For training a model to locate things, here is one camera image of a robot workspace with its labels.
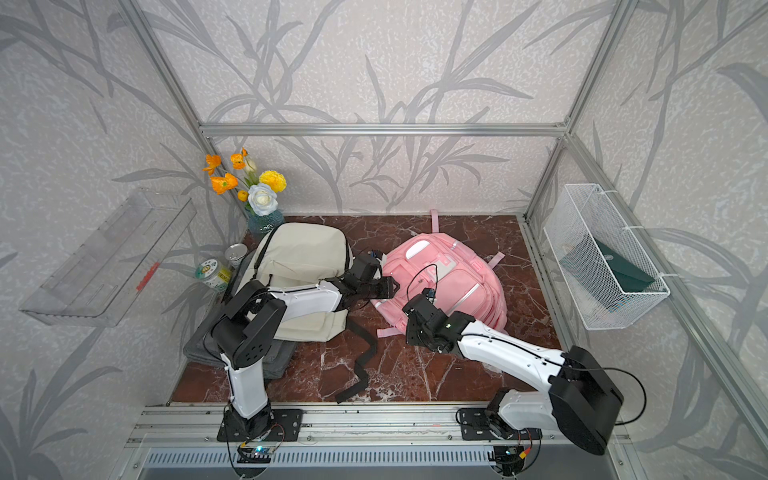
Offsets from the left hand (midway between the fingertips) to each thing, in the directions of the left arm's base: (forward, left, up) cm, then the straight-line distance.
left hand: (397, 289), depth 94 cm
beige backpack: (+13, +36, +1) cm, 38 cm away
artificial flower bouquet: (+21, +45, +29) cm, 57 cm away
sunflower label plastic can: (+4, +58, +2) cm, 58 cm away
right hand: (-15, -4, +2) cm, 15 cm away
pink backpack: (+6, -19, 0) cm, 20 cm away
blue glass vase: (+21, +47, +6) cm, 52 cm away
